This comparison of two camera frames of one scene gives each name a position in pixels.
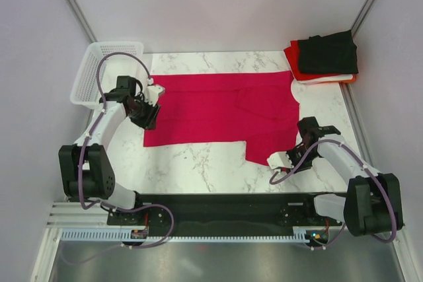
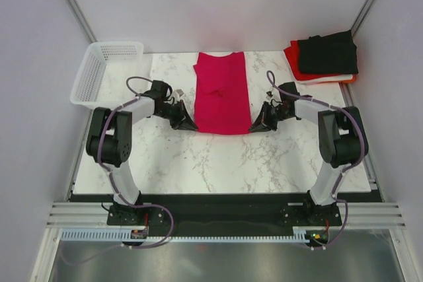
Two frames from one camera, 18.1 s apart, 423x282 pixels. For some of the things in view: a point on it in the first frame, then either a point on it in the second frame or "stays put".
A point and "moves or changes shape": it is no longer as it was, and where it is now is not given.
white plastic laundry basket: x=84 y=92 stays put
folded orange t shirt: x=353 y=79 stays put
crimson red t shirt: x=260 y=109 moves or changes shape
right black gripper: x=289 y=153 to x=263 y=122
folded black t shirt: x=336 y=53 stays put
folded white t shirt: x=332 y=78 stays put
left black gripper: x=149 y=121 to x=183 y=121
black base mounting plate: x=221 y=214 stays put
